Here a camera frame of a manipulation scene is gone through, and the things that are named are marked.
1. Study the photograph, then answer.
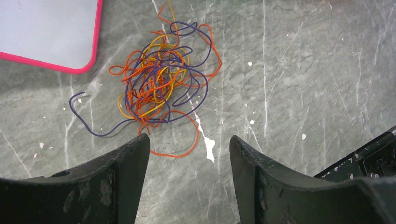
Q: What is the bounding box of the black aluminium base frame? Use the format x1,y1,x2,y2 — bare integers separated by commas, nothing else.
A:
314,126,396,182

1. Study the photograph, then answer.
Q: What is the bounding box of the pink framed whiteboard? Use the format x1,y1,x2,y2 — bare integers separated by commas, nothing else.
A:
0,0,103,74

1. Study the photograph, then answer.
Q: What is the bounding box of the orange cable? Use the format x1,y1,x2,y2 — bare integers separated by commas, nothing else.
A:
108,3,223,159

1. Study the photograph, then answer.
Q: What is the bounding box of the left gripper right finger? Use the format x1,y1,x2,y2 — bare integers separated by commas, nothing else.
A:
229,136,396,224

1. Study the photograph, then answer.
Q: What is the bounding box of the purple cable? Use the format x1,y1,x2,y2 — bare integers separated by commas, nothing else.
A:
69,21,213,138

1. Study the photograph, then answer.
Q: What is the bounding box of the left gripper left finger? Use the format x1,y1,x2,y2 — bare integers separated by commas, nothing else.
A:
0,133,150,224

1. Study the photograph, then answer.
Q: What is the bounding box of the yellow cable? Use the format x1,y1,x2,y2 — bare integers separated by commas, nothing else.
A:
117,0,191,120

